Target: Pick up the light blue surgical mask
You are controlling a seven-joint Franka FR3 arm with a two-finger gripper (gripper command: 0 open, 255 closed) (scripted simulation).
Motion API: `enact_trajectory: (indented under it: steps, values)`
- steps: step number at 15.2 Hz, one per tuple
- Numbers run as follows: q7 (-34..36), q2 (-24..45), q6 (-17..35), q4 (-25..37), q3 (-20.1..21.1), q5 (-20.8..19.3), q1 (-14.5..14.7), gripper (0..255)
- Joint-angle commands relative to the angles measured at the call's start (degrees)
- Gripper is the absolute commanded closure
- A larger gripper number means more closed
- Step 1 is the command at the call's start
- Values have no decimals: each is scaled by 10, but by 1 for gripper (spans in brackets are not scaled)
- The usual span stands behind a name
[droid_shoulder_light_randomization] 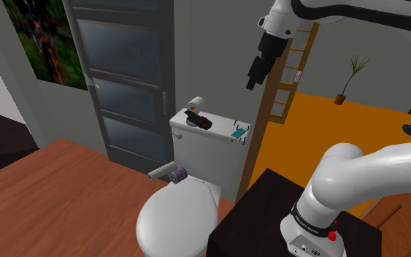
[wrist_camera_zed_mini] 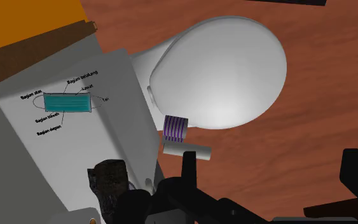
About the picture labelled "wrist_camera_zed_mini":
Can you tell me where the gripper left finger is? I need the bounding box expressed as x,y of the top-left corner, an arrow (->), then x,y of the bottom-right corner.
116,151 -> 270,224

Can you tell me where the white cylinder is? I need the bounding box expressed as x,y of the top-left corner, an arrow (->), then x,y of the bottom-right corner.
162,142 -> 212,162

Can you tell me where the purple striped white cup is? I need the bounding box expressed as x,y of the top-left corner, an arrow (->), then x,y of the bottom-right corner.
162,115 -> 189,144

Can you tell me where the dark brown rough object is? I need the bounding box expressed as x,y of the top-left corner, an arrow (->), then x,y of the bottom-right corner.
86,159 -> 130,224

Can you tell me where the white box with mask print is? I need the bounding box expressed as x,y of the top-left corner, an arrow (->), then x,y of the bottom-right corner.
0,48 -> 162,218

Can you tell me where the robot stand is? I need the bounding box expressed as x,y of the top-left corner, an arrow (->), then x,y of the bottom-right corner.
246,0 -> 327,6

